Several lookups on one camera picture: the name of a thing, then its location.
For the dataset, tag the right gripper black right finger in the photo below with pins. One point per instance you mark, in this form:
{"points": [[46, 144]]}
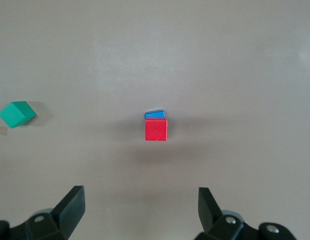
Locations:
{"points": [[212, 225]]}

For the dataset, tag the blue wooden cube block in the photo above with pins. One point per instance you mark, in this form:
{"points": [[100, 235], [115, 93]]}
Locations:
{"points": [[154, 114]]}

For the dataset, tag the red wooden cube block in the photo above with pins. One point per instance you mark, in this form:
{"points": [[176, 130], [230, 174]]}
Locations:
{"points": [[156, 130]]}

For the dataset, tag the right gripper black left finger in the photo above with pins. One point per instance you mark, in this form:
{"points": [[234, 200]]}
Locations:
{"points": [[62, 217]]}

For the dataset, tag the green wooden cube block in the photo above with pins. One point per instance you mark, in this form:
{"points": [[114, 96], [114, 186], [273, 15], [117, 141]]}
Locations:
{"points": [[15, 115]]}

